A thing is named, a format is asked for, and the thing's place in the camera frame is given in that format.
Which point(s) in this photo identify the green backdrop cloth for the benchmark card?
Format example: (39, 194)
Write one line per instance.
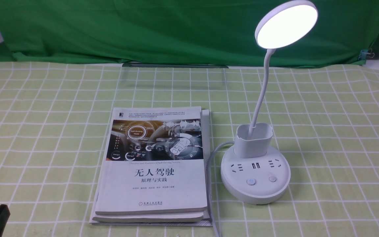
(215, 32)

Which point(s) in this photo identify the middle book in stack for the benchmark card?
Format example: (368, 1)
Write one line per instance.
(187, 217)

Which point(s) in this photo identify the green checkered tablecloth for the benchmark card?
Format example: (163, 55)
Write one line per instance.
(54, 120)

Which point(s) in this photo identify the binder clip on cloth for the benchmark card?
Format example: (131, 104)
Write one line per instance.
(366, 54)

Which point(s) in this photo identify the white self-driving textbook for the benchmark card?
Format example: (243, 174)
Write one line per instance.
(153, 177)

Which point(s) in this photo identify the white desk lamp with base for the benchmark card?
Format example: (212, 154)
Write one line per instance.
(251, 169)

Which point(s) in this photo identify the bottom thin white book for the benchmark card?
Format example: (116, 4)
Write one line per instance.
(209, 138)

